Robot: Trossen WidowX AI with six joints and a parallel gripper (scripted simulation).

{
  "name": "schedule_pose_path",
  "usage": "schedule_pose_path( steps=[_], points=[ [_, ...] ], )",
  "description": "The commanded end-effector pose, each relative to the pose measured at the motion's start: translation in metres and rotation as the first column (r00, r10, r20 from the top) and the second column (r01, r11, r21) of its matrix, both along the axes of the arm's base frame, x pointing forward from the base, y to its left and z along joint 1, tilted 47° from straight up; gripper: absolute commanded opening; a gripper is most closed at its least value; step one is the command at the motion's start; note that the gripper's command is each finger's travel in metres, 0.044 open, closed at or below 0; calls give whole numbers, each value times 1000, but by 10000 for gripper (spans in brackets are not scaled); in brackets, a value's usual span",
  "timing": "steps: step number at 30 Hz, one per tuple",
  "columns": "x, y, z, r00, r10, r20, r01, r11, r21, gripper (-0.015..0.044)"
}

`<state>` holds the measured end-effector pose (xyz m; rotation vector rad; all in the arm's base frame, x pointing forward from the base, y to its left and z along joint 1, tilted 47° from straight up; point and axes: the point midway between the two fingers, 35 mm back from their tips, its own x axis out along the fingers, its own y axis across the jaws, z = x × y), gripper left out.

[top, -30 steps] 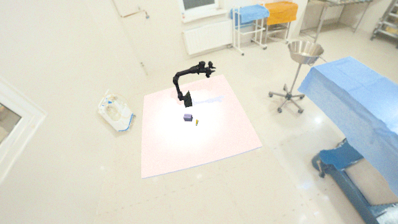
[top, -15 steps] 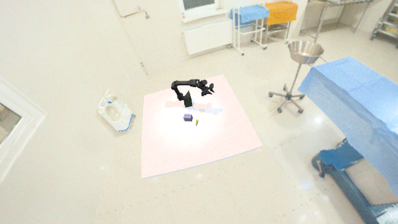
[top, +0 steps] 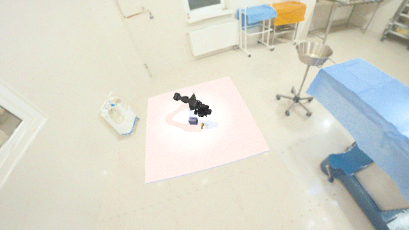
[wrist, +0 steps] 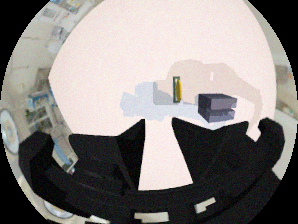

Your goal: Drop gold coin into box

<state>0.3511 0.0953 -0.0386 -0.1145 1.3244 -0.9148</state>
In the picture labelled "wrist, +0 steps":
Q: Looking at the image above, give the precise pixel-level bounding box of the dark grey box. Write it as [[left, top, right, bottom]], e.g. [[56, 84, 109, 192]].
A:
[[197, 93, 231, 119]]

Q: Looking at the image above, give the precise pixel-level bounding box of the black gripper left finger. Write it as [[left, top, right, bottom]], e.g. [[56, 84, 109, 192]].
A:
[[68, 119, 145, 190]]

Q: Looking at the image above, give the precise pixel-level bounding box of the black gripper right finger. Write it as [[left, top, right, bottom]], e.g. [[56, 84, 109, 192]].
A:
[[172, 117, 249, 183]]

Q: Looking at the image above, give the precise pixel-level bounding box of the grey slotted box lid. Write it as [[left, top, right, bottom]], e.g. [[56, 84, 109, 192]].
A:
[[205, 96, 237, 123]]

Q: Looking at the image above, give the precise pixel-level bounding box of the gold coin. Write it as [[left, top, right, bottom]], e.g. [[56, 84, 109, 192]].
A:
[[176, 80, 182, 101]]

